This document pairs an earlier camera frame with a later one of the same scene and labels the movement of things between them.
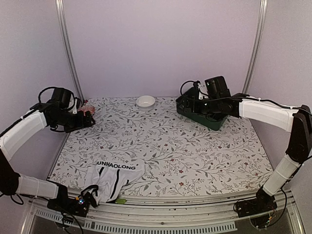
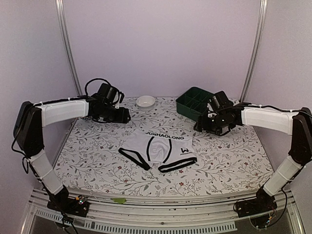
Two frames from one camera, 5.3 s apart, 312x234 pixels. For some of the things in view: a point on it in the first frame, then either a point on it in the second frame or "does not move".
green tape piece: x=121 y=201 does not move
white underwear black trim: x=108 y=178 → x=163 y=150
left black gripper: x=82 y=123 → x=123 y=118
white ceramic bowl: x=145 y=103 does not move
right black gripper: x=187 y=99 → x=202 y=125
